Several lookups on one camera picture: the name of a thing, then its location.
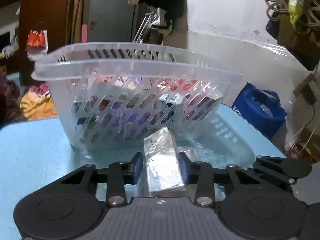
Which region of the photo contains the silver foil packet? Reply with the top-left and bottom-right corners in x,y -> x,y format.
144,127 -> 185,196

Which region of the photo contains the blue shopping bag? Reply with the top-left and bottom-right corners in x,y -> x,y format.
232,82 -> 287,139

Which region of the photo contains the white plastic laundry basket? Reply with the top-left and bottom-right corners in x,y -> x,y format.
32,42 -> 241,150

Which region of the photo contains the brown hanging bag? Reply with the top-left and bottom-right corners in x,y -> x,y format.
266,15 -> 319,71

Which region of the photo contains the maroon clothes pile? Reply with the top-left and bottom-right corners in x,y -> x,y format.
0,70 -> 25,128

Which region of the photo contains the grey metal door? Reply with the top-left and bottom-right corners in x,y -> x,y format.
87,0 -> 137,42

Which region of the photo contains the red white hanging bag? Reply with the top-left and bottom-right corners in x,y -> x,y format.
25,30 -> 48,62

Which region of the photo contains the dark red wooden wardrobe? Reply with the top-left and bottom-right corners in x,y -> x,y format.
18,0 -> 68,86

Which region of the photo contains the yellow green strap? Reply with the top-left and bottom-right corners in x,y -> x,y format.
287,0 -> 301,25

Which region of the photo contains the coiled rope bundle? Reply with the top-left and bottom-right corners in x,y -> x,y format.
260,0 -> 320,29

